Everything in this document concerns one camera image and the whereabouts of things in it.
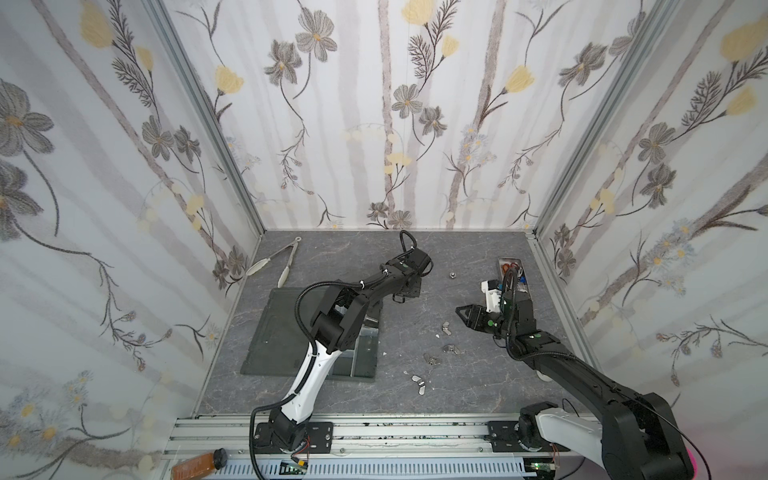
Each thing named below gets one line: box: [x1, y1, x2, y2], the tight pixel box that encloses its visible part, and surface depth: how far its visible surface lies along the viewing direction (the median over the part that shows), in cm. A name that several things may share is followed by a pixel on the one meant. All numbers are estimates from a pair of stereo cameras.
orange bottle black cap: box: [171, 448, 228, 480], surface depth 69 cm
